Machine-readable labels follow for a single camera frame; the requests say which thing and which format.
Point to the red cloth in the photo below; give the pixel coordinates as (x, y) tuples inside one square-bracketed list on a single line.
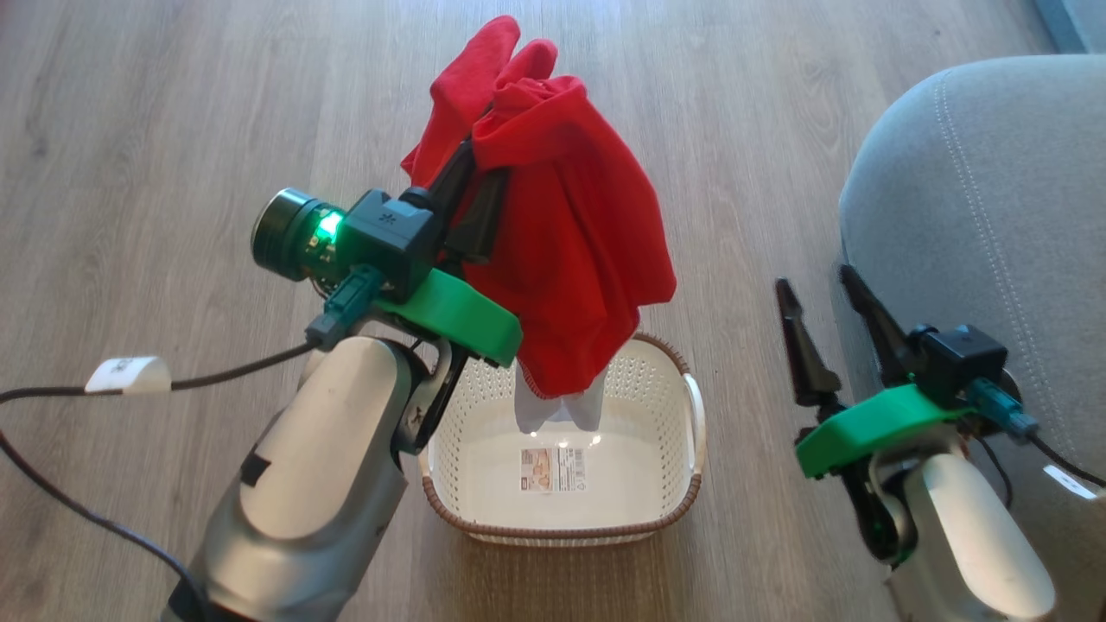
[(570, 233)]

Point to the printed basket sticker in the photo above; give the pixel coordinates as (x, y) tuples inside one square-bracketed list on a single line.
[(553, 471)]

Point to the teal right camera connector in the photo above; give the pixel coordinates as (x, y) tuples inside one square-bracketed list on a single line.
[(1002, 410)]

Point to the white perforated laundry basket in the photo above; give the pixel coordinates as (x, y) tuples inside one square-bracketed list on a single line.
[(639, 484)]

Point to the wrist black camera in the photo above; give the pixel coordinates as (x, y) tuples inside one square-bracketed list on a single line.
[(380, 233), (963, 358)]

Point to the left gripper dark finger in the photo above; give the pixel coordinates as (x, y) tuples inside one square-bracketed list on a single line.
[(454, 186), (484, 225)]

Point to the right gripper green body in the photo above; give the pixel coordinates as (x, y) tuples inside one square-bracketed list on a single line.
[(864, 428)]

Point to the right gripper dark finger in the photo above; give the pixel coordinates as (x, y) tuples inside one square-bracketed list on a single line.
[(808, 363), (881, 337)]

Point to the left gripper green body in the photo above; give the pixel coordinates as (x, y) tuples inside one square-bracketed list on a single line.
[(449, 311)]

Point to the teal left camera connector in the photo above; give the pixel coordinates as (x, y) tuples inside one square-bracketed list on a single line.
[(346, 307)]

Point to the teal camera connector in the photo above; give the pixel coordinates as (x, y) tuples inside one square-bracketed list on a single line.
[(1002, 410), (346, 307)]

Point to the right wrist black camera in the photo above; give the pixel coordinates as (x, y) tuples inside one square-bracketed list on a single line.
[(963, 358)]

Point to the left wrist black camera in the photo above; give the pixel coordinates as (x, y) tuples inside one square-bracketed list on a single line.
[(380, 233)]

